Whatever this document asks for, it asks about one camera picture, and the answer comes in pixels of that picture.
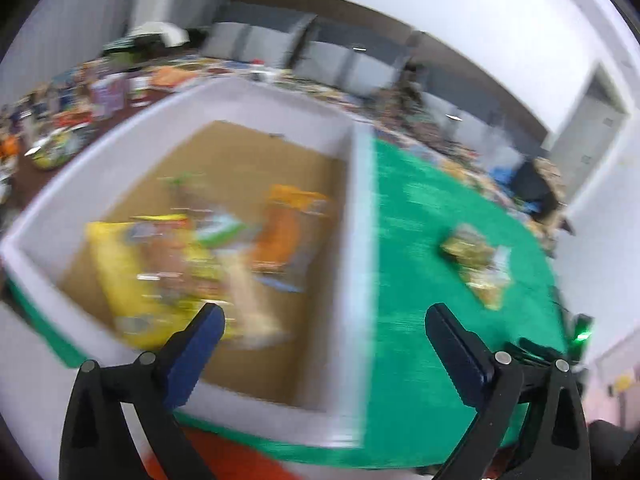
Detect yellow peanut snack bag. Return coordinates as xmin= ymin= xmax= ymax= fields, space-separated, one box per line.
xmin=460 ymin=246 xmax=512 ymax=311

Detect olive green nut bag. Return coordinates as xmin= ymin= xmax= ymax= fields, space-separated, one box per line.
xmin=440 ymin=223 xmax=496 ymax=269

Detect beige cracker bar packet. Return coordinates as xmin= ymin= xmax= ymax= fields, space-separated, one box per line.
xmin=220 ymin=250 xmax=290 ymax=350

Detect orange chicken leg snack pack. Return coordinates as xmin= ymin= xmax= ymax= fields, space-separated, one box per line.
xmin=250 ymin=184 xmax=331 ymax=294

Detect red fabric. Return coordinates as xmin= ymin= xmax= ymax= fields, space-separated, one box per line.
xmin=142 ymin=426 xmax=302 ymax=480

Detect black bag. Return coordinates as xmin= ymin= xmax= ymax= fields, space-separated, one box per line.
xmin=508 ymin=159 xmax=559 ymax=219

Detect green patterned tablecloth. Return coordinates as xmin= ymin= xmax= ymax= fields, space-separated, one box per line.
xmin=11 ymin=137 xmax=565 ymax=469

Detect green leaf snack bag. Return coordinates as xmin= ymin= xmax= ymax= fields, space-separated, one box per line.
xmin=156 ymin=174 xmax=245 ymax=261

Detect grey pillow right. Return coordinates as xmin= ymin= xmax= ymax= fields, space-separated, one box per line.
xmin=419 ymin=66 xmax=547 ymax=156

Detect grey pillow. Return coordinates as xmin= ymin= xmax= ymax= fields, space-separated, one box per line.
xmin=293 ymin=18 xmax=409 ymax=98
xmin=200 ymin=2 xmax=316 ymax=68
xmin=419 ymin=66 xmax=547 ymax=156

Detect white cardboard box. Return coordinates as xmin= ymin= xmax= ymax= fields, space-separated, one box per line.
xmin=1 ymin=77 xmax=376 ymax=448

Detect bowl of candies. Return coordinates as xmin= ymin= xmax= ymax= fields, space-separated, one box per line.
xmin=25 ymin=124 xmax=96 ymax=171

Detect grey pillow middle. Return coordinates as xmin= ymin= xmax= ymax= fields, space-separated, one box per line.
xmin=293 ymin=18 xmax=409 ymax=98

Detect grey pillow left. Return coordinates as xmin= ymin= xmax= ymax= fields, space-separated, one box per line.
xmin=200 ymin=2 xmax=316 ymax=68

